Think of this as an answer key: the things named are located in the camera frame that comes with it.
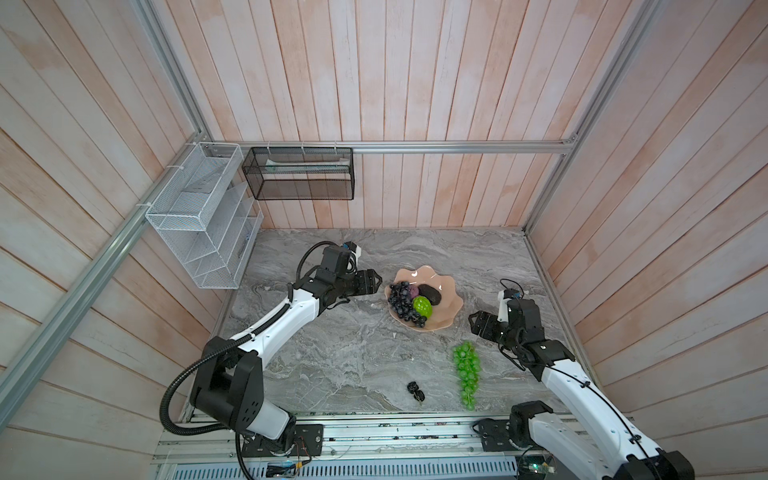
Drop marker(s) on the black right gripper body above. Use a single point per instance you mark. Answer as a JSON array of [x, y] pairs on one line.
[[491, 327]]

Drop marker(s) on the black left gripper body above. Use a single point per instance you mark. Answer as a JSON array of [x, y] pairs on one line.
[[356, 284]]

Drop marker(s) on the dark purple grape bunch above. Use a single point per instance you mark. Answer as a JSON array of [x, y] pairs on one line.
[[401, 303]]

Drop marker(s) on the green grape bunch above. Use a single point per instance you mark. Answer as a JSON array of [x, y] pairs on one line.
[[468, 367]]

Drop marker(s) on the green fake lime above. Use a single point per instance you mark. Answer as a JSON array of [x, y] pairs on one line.
[[422, 306]]

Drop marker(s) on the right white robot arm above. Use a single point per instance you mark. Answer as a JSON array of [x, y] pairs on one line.
[[617, 448]]

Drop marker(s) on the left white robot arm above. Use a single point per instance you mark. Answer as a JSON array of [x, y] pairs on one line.
[[229, 385]]

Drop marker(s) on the peach scalloped fruit bowl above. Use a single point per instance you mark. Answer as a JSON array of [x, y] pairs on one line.
[[443, 314]]

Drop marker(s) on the small black berry cluster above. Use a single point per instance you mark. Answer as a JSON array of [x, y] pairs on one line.
[[414, 390]]

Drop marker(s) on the green circuit board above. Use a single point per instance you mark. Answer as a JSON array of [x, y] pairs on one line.
[[535, 471]]

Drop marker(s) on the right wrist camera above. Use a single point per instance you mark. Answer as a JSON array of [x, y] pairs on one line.
[[510, 294]]

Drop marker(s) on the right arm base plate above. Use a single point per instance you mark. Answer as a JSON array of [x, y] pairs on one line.
[[494, 435]]

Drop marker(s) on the aluminium front rail frame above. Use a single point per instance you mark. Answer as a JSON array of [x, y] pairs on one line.
[[346, 437]]

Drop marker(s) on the black wire mesh basket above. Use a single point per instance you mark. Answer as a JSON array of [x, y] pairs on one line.
[[300, 173]]

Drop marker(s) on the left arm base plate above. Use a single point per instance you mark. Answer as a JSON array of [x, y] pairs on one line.
[[304, 440]]

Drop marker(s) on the white wire mesh shelf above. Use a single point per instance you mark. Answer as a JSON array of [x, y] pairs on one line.
[[205, 217]]

